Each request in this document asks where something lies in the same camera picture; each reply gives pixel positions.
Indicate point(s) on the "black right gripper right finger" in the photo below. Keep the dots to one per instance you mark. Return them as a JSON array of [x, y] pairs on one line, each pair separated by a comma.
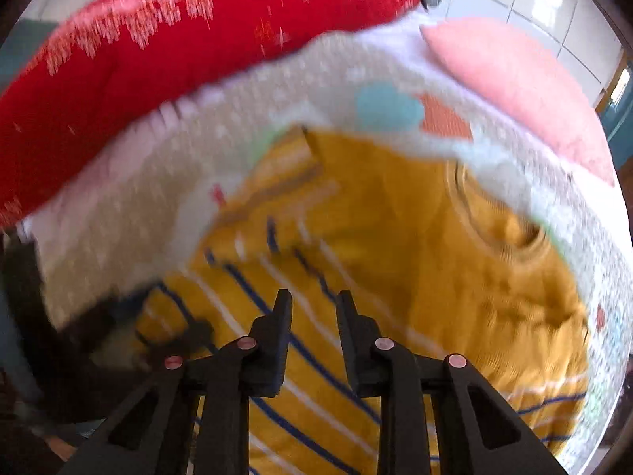
[[435, 414]]

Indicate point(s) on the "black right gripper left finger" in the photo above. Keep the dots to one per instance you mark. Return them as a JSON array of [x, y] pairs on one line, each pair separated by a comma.
[[195, 418]]

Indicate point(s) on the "yellow striped knit sweater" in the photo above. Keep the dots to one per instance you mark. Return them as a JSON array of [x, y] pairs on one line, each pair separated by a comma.
[[441, 267]]

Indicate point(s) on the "heart patterned quilted bedspread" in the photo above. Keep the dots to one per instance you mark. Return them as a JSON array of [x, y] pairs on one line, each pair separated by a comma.
[[138, 211]]

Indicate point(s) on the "red floral quilt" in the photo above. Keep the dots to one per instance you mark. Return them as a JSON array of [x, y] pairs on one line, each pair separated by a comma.
[[115, 61]]

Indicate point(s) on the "pink pillow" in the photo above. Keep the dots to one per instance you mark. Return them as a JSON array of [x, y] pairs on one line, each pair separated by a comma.
[[521, 77]]

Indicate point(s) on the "white glossy wardrobe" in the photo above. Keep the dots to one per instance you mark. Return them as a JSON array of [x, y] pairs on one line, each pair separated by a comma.
[[575, 31]]

